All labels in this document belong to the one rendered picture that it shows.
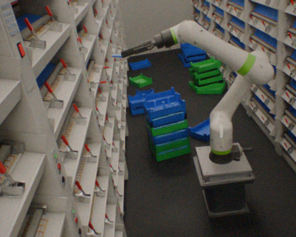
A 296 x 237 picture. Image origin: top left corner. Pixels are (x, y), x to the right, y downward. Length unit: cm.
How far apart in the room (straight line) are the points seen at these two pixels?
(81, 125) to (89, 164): 19
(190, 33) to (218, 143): 66
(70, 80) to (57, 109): 28
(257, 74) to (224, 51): 20
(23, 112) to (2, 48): 15
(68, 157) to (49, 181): 28
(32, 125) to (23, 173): 12
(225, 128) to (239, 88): 25
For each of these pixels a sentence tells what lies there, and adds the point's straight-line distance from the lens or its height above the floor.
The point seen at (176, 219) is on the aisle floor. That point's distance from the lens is 221.
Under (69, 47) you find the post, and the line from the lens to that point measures 148.
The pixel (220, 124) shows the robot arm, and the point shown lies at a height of 60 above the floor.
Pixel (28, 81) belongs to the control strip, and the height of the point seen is 130.
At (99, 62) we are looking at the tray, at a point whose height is 95.
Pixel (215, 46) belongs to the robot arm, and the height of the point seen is 107.
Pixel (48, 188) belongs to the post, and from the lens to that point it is 93.
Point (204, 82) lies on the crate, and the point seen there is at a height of 10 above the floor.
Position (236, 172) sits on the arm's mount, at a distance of 199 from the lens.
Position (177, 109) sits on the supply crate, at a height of 42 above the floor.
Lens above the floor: 152
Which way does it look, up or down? 26 degrees down
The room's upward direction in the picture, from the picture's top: 10 degrees counter-clockwise
